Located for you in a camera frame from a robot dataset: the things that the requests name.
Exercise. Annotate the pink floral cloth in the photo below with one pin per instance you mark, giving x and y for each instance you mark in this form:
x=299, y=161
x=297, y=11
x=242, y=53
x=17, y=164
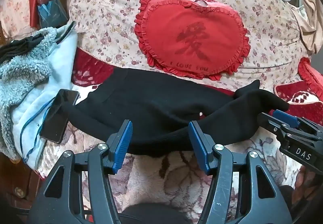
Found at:
x=15, y=7

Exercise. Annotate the person's right hand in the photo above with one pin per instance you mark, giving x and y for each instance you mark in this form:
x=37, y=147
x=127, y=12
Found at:
x=309, y=178

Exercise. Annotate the beige cloth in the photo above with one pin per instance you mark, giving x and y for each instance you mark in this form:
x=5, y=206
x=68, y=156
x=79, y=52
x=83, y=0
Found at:
x=307, y=24

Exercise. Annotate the black cloth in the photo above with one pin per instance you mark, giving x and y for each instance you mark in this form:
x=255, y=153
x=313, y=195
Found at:
x=15, y=48

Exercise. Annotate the floral print quilt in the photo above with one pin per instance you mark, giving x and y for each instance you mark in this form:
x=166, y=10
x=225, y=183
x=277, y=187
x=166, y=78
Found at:
x=113, y=12

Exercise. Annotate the red heart-shaped ruffled pillow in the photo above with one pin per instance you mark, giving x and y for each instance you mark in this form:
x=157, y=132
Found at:
x=191, y=37

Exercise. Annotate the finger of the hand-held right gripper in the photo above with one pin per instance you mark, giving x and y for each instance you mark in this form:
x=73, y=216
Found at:
x=285, y=116
x=270, y=120

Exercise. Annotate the red embroidered ruffled cushion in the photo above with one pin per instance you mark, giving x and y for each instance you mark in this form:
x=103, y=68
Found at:
x=302, y=99

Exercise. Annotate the blue bag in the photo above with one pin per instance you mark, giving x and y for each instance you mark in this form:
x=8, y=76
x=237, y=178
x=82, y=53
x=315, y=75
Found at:
x=53, y=14

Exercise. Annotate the black smartphone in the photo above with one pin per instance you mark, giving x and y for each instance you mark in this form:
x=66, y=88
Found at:
x=54, y=118

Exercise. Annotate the wooden bed frame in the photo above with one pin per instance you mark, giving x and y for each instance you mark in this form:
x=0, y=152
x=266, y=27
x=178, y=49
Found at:
x=20, y=181

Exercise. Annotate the black pants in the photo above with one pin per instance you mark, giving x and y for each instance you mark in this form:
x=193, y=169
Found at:
x=151, y=103

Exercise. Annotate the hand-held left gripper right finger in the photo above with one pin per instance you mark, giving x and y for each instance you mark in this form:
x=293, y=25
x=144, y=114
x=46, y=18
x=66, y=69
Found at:
x=198, y=143

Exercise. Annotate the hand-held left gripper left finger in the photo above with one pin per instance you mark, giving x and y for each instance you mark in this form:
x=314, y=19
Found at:
x=123, y=143

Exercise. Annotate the light blue fleece jacket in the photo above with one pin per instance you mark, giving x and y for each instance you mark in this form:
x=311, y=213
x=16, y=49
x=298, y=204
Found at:
x=60, y=62

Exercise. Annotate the red and cream plush blanket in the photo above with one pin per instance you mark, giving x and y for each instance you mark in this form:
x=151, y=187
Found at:
x=151, y=176

